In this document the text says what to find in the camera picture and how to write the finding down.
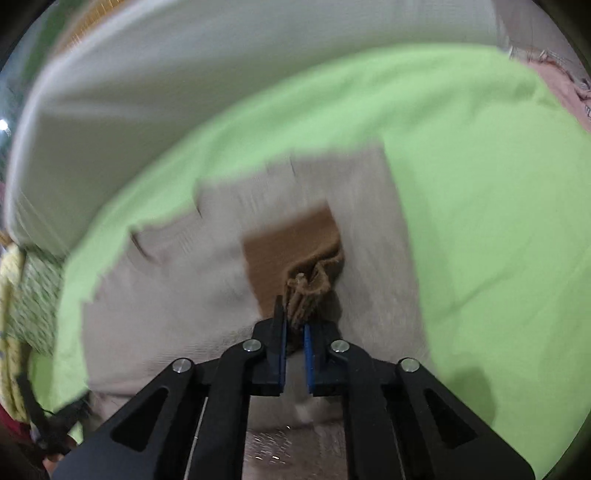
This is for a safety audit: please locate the pink cloth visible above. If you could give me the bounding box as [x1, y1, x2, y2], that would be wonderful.
[526, 51, 591, 134]

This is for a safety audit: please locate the grey towel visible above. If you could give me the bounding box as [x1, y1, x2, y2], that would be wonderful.
[81, 143, 437, 480]

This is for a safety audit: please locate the large white ribbed pillow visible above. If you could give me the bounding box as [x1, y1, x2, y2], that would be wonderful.
[4, 0, 513, 259]

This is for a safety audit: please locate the green checked patterned pillow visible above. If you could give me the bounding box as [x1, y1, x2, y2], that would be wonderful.
[9, 249, 65, 356]

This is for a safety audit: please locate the light green bedsheet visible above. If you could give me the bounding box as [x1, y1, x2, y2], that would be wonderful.
[28, 46, 591, 480]

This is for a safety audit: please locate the yellow cartoon print quilt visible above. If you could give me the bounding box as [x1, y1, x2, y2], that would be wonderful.
[0, 240, 28, 421]

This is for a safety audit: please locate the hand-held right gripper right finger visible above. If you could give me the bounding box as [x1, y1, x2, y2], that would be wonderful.
[302, 320, 536, 480]

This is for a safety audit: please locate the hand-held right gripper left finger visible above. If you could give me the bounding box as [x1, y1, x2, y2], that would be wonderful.
[53, 295, 289, 480]

